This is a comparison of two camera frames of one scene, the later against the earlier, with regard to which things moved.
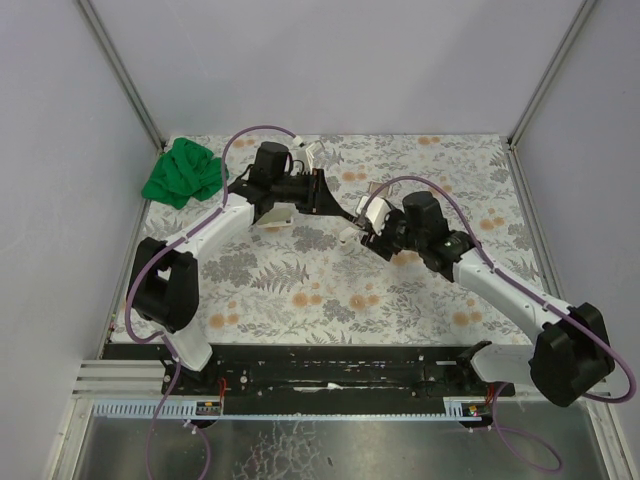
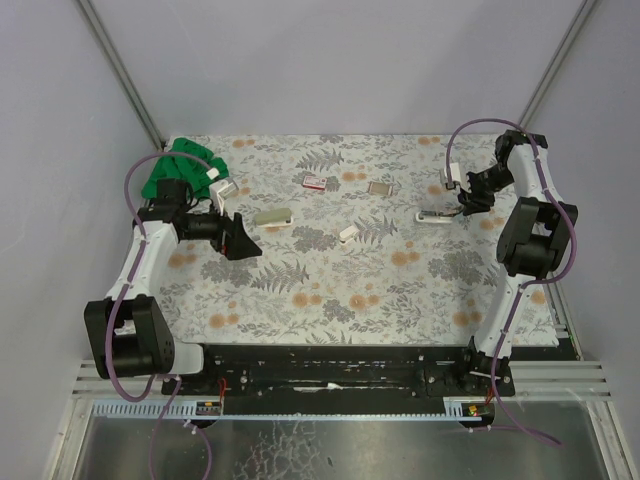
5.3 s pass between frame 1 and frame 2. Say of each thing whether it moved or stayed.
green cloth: stayed
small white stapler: stayed
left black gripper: moved
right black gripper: moved
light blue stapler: moved
